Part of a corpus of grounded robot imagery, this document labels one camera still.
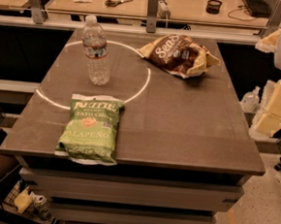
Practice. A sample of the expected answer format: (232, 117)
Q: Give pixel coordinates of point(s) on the yellow cloth on shelf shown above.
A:
(23, 201)

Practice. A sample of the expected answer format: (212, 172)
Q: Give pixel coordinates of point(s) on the green jalapeno chip bag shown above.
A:
(90, 135)

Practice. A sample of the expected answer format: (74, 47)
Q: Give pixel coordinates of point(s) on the brown chip bag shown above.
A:
(179, 55)

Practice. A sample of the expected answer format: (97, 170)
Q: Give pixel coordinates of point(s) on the clear plastic water bottle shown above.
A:
(95, 47)

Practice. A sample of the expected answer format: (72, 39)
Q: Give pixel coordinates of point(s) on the black mesh cup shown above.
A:
(213, 6)

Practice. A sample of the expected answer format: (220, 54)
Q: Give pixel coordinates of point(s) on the middle metal bracket post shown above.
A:
(151, 16)

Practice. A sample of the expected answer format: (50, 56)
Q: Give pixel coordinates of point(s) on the scissors on desk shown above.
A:
(115, 3)

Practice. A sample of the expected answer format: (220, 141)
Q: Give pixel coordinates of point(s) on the left sanitizer bottle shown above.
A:
(250, 100)

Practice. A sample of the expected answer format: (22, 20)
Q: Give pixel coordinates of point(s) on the black keyboard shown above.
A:
(258, 8)

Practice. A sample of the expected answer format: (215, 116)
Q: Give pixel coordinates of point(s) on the white power strip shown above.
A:
(163, 9)

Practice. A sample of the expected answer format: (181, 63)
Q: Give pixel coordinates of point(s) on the left metal bracket post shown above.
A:
(39, 14)

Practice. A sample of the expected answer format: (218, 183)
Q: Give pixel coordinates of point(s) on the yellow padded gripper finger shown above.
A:
(277, 105)

